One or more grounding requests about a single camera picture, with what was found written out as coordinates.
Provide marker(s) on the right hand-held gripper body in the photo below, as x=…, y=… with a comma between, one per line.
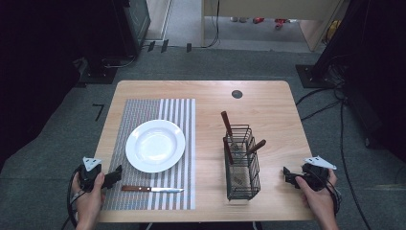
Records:
x=316, y=176

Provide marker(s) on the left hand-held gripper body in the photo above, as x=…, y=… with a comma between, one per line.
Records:
x=89, y=176

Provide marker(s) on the person's right hand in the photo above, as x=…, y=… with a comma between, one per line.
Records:
x=316, y=199

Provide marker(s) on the person's left hand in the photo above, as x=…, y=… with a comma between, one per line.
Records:
x=88, y=204

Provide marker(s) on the white round plate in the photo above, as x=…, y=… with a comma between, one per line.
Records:
x=155, y=146

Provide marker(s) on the striped woven placemat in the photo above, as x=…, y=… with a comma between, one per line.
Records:
x=172, y=204

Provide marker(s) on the round grey table grommet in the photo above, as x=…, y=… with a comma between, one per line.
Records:
x=236, y=94

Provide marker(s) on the yellow object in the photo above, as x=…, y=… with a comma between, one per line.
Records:
x=332, y=32

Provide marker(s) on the red tool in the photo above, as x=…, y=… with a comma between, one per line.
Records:
x=281, y=22

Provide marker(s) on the black cabinet with glass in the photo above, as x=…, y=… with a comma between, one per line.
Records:
x=132, y=22

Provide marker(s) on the small red object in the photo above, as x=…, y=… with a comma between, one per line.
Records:
x=258, y=20

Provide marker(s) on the light wooden desk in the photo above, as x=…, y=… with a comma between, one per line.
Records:
x=271, y=8

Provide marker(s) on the black stand base plate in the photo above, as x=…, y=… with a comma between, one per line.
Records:
x=311, y=76
x=100, y=75

